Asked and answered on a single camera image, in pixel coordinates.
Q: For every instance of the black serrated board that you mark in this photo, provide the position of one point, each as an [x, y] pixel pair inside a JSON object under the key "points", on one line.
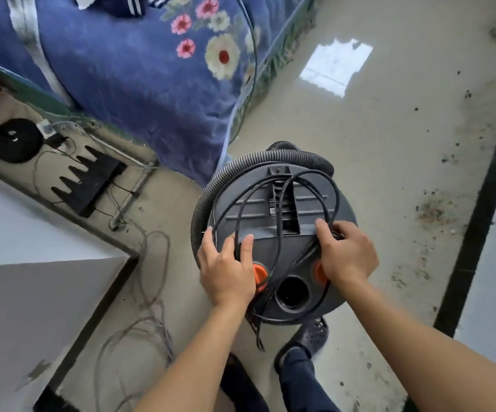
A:
{"points": [[89, 184]]}

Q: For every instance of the blue floral blanket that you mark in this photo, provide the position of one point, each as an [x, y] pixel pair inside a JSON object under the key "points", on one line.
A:
{"points": [[136, 72]]}

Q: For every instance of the person's left leg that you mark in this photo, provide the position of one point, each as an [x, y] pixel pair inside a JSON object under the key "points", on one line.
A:
{"points": [[241, 386]]}

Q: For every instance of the green bed frame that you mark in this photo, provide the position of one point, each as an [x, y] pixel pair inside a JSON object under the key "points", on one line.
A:
{"points": [[37, 100]]}

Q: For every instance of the white cabinet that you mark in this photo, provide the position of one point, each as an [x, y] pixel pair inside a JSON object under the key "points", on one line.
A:
{"points": [[25, 304]]}

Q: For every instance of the black round disc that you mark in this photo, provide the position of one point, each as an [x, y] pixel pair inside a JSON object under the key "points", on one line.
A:
{"points": [[14, 143]]}

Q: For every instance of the grey canister vacuum cleaner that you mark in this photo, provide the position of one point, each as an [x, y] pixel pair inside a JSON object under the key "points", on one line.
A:
{"points": [[290, 257]]}

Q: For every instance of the person's right forearm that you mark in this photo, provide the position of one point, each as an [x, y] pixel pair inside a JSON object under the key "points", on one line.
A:
{"points": [[423, 356]]}

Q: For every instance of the person's right hand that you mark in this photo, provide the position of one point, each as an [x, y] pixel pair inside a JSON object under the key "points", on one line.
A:
{"points": [[348, 257]]}

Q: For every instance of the green patterned bed skirt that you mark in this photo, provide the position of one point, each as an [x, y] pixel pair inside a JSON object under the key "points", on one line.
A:
{"points": [[282, 42]]}

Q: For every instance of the person's left forearm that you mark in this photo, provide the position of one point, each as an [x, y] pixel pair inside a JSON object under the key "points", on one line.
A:
{"points": [[188, 360]]}

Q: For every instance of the person's left hand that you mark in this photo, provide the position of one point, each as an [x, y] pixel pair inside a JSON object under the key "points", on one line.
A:
{"points": [[226, 278]]}

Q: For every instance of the white plug adapter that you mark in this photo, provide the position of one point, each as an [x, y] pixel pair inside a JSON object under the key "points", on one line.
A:
{"points": [[47, 129]]}

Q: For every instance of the black clog shoe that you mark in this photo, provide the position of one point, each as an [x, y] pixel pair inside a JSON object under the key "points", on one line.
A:
{"points": [[314, 338]]}

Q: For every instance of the navy white striped garment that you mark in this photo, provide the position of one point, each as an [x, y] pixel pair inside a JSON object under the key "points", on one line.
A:
{"points": [[123, 3]]}

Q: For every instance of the person's left thumb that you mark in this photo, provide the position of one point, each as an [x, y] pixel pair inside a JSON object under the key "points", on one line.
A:
{"points": [[247, 252]]}

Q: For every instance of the person's right leg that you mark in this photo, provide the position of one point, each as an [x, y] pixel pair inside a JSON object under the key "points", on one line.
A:
{"points": [[301, 381]]}

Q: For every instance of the person's leg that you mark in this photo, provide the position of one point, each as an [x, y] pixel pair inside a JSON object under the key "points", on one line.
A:
{"points": [[301, 381], [241, 386]]}

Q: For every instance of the person's right thumb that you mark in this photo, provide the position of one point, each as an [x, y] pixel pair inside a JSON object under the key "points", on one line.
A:
{"points": [[321, 235]]}

